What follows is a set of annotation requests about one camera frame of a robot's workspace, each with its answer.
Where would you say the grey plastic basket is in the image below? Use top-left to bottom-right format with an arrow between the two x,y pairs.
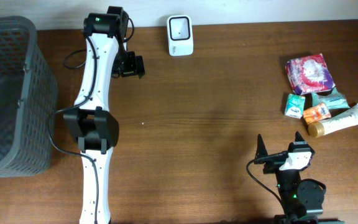
0,16 -> 58,178

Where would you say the teal pocket tissue pack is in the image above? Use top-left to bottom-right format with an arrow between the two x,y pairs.
284,93 -> 306,119

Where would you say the orange pocket tissue pack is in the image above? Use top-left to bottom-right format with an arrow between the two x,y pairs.
303,103 -> 331,125

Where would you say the red purple tissue pack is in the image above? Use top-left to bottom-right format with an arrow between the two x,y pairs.
285,54 -> 336,95

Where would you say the white barcode scanner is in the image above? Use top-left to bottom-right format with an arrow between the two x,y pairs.
167,15 -> 194,57

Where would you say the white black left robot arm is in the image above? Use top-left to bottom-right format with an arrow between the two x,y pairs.
63,6 -> 145,223

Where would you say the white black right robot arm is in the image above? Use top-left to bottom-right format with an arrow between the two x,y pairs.
253,132 -> 326,223

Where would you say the white green cream tube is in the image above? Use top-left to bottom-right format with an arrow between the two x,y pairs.
308,103 -> 358,138

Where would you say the teal wipes packet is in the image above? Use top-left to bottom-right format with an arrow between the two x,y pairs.
311,88 -> 350,110

